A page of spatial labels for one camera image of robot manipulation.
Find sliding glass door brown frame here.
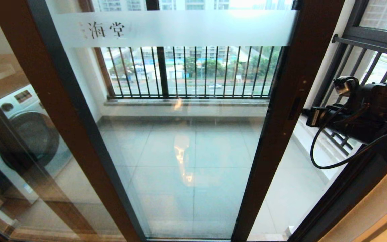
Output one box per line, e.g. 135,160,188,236
0,0,347,242

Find grey stone window sill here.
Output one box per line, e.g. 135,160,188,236
104,100,270,108
296,116,346,159

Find dark brown door jamb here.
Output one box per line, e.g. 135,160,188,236
286,148,387,242

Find black window guard railing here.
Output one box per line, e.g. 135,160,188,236
94,46,283,101
303,34,387,157

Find white front-load washing machine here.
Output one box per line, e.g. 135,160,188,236
0,84,72,205

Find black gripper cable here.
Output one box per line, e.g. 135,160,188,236
310,76,387,170

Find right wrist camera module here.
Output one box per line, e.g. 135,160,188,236
334,76,361,98

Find dark window frame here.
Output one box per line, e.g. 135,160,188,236
78,0,299,101
309,0,387,108

